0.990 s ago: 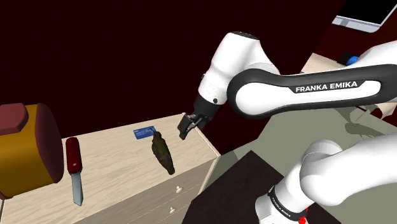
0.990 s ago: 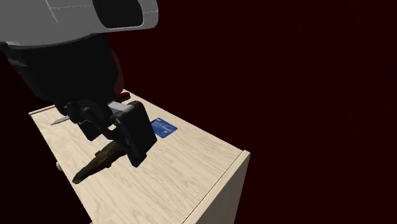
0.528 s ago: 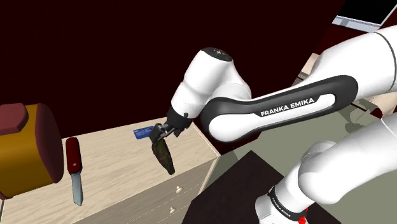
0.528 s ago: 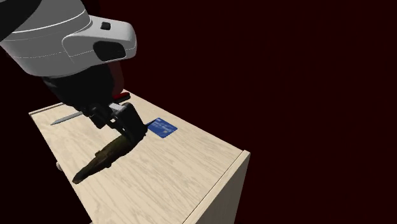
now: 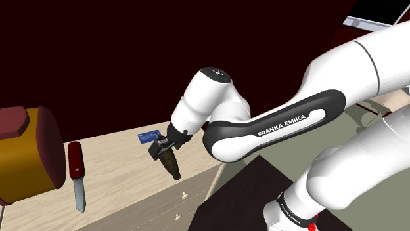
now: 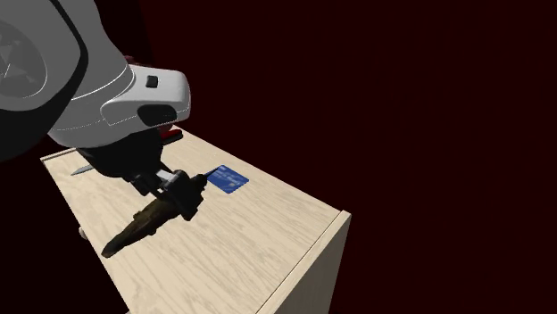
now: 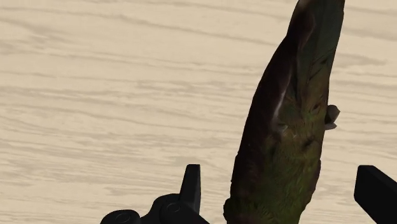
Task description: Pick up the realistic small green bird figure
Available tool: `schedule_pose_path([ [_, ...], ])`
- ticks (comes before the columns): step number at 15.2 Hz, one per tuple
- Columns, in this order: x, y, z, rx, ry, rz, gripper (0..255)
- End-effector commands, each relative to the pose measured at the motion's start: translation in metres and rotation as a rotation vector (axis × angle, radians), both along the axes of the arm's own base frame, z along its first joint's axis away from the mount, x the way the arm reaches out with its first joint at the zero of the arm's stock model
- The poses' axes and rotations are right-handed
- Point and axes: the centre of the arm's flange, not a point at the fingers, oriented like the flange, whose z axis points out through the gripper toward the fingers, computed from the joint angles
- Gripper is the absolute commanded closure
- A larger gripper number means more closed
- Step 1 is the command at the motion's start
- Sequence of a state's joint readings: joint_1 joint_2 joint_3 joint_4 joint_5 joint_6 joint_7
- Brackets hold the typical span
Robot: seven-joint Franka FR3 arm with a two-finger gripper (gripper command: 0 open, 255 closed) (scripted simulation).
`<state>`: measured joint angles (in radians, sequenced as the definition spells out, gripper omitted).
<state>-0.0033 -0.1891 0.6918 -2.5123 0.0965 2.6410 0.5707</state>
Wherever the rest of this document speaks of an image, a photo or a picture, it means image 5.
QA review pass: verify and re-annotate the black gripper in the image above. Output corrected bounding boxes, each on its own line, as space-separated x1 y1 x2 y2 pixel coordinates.
148 122 194 161

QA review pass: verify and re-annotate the dark robot stand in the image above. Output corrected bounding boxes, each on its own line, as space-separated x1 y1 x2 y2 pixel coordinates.
187 154 353 231

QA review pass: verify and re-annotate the yellow and maroon container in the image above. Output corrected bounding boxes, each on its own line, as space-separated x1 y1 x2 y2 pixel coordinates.
0 106 68 207

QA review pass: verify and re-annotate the blue card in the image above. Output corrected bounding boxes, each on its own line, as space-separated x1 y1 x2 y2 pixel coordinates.
137 129 163 145

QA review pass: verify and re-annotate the light wooden chest of drawers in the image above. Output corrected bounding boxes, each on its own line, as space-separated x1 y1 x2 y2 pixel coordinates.
0 120 227 231

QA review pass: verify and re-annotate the red pocket knife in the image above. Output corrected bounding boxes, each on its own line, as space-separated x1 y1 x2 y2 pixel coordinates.
67 140 87 213

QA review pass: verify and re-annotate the window with white frame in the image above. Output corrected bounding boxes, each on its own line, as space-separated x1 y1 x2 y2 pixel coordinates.
342 0 410 33

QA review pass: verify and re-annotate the dark brown tapered object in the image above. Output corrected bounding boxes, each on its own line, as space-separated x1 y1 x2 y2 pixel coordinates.
158 148 182 182

